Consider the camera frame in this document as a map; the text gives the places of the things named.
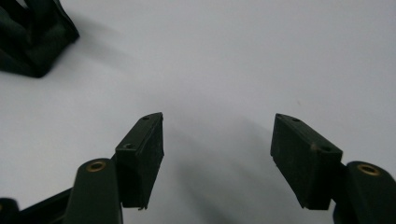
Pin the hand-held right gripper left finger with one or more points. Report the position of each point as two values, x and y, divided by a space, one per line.
140 161

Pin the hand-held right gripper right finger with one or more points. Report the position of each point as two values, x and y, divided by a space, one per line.
306 161

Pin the black zip pouch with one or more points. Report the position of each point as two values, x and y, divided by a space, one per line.
34 37

